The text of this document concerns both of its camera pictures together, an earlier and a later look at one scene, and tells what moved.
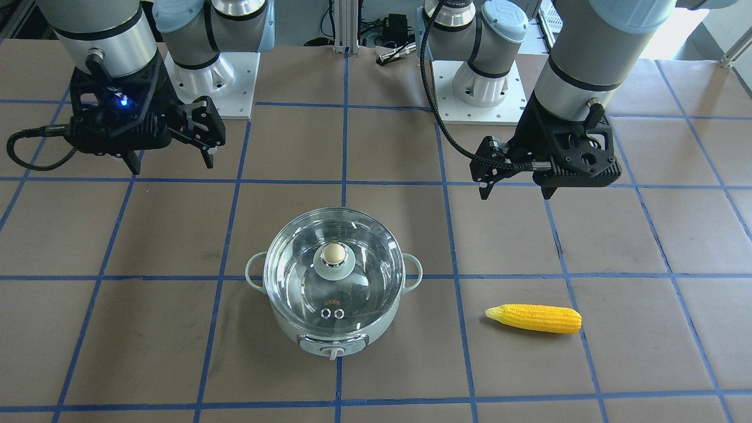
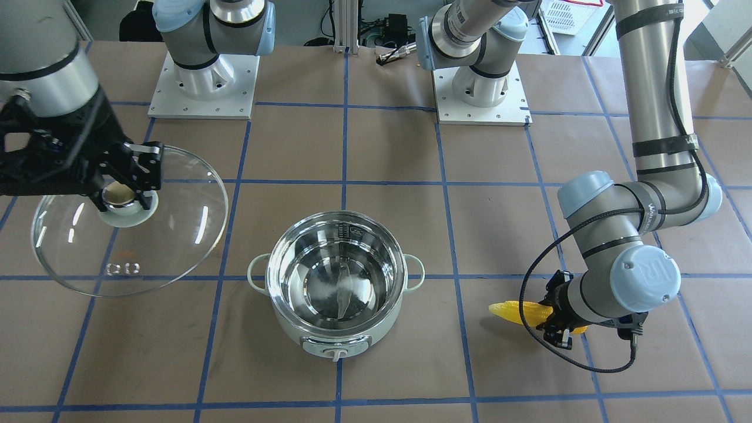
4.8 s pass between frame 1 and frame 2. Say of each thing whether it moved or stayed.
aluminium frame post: stayed
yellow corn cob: stayed
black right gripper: moved
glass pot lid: moved
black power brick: stayed
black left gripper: moved
